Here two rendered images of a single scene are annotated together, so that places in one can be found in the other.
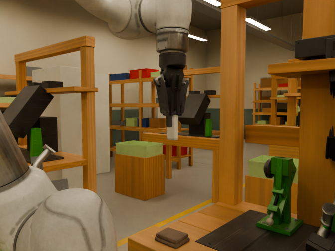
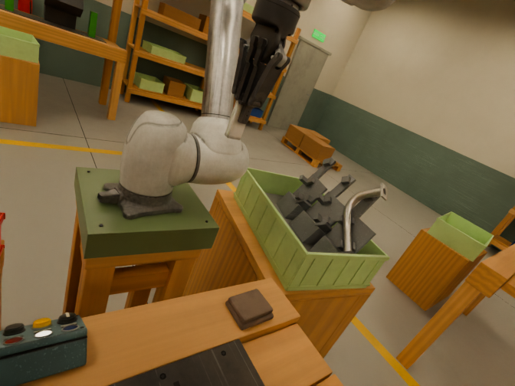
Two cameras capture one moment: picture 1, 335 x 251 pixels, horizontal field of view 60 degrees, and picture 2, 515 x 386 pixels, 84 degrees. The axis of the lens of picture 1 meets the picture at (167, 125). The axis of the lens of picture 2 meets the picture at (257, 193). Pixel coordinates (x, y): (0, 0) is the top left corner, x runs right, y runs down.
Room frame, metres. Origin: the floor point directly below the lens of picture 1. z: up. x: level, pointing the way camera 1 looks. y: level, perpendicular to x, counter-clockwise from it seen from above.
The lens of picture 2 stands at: (0.93, -0.55, 1.43)
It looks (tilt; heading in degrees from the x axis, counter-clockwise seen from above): 24 degrees down; 94
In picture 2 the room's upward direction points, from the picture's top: 23 degrees clockwise
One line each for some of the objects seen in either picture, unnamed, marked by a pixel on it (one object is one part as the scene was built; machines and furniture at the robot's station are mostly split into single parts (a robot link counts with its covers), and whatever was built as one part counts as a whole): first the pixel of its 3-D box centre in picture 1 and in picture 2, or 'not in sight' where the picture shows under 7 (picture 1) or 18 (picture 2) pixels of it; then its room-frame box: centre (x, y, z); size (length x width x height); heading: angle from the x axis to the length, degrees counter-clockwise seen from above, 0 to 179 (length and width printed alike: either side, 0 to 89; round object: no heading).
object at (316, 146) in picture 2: not in sight; (313, 147); (1.20, 5.69, 0.22); 1.20 x 0.81 x 0.44; 134
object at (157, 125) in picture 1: (145, 115); not in sight; (7.10, 0.54, 1.13); 2.48 x 0.54 x 2.27; 49
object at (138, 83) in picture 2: not in sight; (216, 57); (-1.19, 5.10, 1.12); 3.01 x 0.54 x 2.23; 49
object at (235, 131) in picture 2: (173, 127); (239, 121); (0.81, -0.02, 1.31); 0.03 x 0.01 x 0.07; 48
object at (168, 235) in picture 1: (172, 236); (250, 307); (0.99, -0.02, 0.91); 0.10 x 0.08 x 0.03; 50
